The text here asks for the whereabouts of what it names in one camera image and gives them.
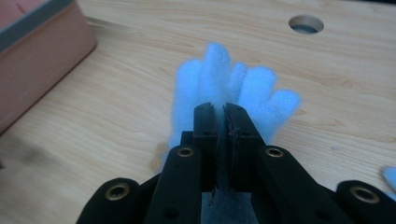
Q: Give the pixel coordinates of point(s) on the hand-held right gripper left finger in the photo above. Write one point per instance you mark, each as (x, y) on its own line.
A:
(177, 180)

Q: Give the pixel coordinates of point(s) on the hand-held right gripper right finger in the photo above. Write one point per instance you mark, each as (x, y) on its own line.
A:
(274, 180)

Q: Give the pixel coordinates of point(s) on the plain blue glove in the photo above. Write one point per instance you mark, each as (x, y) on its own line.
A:
(218, 71)

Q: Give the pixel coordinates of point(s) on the pink basin with gray rim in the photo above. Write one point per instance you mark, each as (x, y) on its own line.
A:
(40, 62)

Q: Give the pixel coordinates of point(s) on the blue glove with print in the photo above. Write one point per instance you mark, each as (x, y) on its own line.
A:
(390, 180)

